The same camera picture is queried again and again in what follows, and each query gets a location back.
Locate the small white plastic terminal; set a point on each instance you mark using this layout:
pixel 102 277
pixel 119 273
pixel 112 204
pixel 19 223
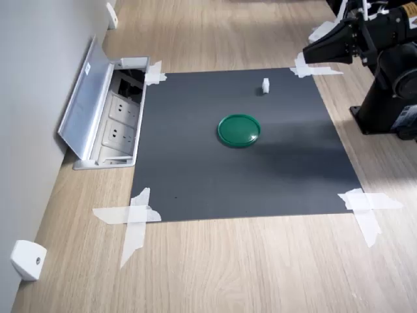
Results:
pixel 266 85

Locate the round green lid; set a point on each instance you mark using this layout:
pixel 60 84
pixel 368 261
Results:
pixel 239 130

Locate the white tape strip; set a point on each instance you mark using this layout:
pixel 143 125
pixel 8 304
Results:
pixel 110 215
pixel 369 228
pixel 133 238
pixel 322 71
pixel 153 70
pixel 159 79
pixel 374 200
pixel 300 70

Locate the person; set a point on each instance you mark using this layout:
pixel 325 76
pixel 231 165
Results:
pixel 332 5

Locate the dark grey mat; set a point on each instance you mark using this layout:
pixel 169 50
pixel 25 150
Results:
pixel 211 176

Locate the white power socket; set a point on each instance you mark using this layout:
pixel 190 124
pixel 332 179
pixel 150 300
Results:
pixel 123 107
pixel 119 133

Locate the white stand bracket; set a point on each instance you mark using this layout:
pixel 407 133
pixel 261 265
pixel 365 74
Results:
pixel 321 32

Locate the white corner bracket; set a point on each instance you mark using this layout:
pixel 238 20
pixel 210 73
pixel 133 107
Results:
pixel 112 16
pixel 27 261

